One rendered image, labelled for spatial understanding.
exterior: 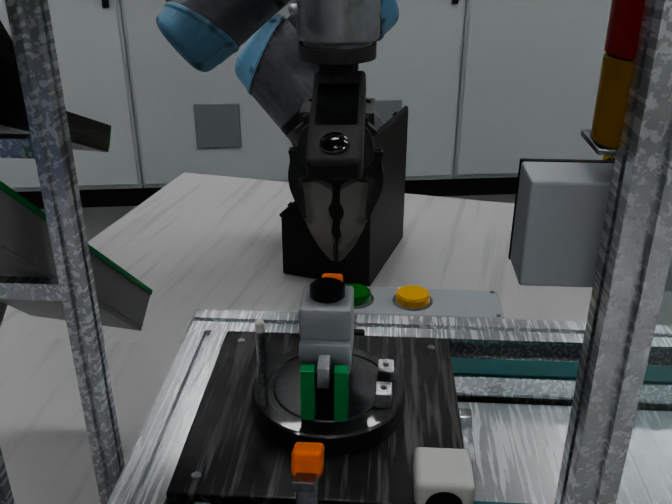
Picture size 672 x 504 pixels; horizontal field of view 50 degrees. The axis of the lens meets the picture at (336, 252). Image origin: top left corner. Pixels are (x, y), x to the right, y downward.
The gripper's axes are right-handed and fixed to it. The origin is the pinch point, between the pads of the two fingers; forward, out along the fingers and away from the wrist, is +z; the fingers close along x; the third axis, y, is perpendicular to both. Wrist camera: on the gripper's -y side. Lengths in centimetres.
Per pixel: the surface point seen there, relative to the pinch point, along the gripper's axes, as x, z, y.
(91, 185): 140, 94, 265
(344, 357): -1.6, 3.0, -14.1
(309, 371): 1.2, 3.4, -15.8
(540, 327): -22.6, 11.4, 5.6
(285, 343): 5.3, 10.4, -1.0
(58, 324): 40.1, 21.5, 18.8
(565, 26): -92, 21, 299
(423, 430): -8.6, 10.4, -14.1
